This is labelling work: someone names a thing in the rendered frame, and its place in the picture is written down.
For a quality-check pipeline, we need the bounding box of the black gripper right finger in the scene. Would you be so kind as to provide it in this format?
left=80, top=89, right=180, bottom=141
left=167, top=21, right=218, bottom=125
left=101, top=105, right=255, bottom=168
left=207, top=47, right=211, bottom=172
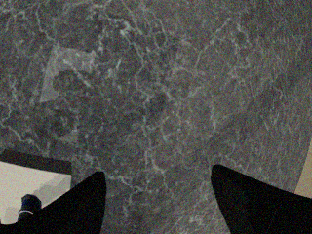
left=211, top=164, right=312, bottom=234

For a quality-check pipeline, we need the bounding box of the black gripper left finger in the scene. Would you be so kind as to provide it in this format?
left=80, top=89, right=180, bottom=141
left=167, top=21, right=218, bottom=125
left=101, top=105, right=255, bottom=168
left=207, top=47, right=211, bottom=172
left=0, top=172, right=106, bottom=234

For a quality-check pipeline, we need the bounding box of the beige square block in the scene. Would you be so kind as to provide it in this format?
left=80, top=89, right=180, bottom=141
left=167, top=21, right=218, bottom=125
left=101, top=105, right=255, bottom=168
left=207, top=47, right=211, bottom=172
left=0, top=149, right=71, bottom=225

